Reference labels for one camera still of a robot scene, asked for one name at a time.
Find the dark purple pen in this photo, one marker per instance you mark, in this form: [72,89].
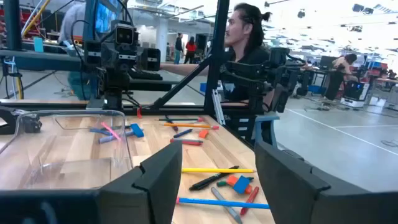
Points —
[171,124]

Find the red crayon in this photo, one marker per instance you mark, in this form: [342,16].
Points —
[250,200]
[189,143]

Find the yellow pencil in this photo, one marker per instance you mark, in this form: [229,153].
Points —
[217,170]

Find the orange pencil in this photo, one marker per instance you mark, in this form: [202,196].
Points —
[186,125]

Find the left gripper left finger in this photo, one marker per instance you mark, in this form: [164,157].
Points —
[149,193]

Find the person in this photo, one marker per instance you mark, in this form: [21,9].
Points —
[178,46]
[343,62]
[248,56]
[70,21]
[190,49]

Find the black background robot arm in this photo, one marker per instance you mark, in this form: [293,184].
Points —
[258,74]

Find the grey desk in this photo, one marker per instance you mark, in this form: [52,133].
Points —
[46,60]

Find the black metal post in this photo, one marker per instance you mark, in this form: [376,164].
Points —
[12,25]

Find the clear plastic bin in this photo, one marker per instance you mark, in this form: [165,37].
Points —
[77,168]

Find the silver metal bracket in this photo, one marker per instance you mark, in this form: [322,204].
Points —
[217,105]

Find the blue pencil pink eraser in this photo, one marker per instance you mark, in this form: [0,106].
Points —
[192,201]

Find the teal box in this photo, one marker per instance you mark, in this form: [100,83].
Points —
[38,45]

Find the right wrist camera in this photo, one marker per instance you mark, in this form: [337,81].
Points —
[124,35]

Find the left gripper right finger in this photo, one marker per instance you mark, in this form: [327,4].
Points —
[295,193]

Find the dark green crayon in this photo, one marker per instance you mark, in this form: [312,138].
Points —
[122,127]

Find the orange crayon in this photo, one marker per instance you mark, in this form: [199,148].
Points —
[231,180]

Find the monitor with blue screen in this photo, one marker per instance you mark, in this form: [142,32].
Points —
[104,15]

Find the light purple pen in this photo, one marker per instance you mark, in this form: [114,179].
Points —
[122,136]

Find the green pencil pink eraser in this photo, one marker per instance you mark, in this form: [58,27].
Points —
[180,119]

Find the black pen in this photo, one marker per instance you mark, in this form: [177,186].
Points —
[211,180]

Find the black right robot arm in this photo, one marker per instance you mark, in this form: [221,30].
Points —
[113,90]

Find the red eraser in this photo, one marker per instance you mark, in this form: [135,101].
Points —
[203,133]

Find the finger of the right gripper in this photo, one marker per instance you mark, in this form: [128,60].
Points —
[92,53]
[151,59]

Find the blue grey chair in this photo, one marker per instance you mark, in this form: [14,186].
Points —
[264,119]

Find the blue crayon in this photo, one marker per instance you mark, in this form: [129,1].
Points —
[242,184]
[98,131]

